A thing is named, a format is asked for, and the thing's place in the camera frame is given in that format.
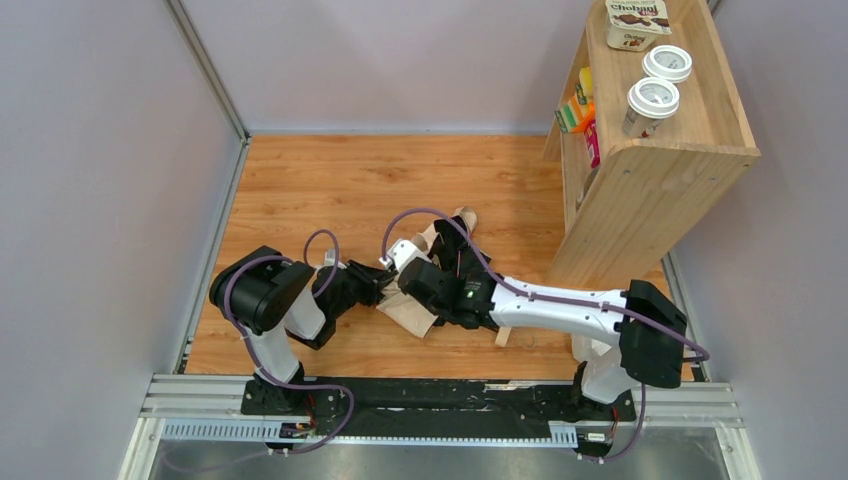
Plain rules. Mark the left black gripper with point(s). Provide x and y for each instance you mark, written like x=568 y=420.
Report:
x=365 y=279

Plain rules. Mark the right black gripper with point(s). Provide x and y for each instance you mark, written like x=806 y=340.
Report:
x=452 y=245

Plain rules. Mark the black and beige folding umbrella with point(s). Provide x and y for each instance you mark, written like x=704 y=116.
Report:
x=447 y=242

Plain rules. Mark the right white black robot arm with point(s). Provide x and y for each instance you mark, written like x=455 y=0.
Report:
x=641 y=328

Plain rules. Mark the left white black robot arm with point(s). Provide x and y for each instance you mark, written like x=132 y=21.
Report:
x=274 y=301

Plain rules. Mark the crumpled white plastic bag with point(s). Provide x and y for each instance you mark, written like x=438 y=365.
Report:
x=586 y=349

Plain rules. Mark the pink package on shelf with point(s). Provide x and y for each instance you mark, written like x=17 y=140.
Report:
x=592 y=144

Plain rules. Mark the green orange sponge pack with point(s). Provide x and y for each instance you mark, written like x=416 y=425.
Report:
x=575 y=114

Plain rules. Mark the yellow green item on shelf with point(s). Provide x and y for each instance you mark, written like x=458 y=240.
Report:
x=584 y=86

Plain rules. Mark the wooden shelf unit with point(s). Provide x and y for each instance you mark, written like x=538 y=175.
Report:
x=622 y=218

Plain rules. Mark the near white lidded cup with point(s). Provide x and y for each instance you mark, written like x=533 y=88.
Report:
x=651 y=101

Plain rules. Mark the white lidded cup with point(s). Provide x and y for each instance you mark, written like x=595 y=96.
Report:
x=651 y=101
x=668 y=62

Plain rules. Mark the far white lidded cup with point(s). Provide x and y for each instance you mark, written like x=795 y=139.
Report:
x=668 y=62

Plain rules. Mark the Chobani yogurt cup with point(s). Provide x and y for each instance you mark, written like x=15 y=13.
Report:
x=633 y=25

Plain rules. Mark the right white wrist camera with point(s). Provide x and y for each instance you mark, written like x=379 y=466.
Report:
x=401 y=254

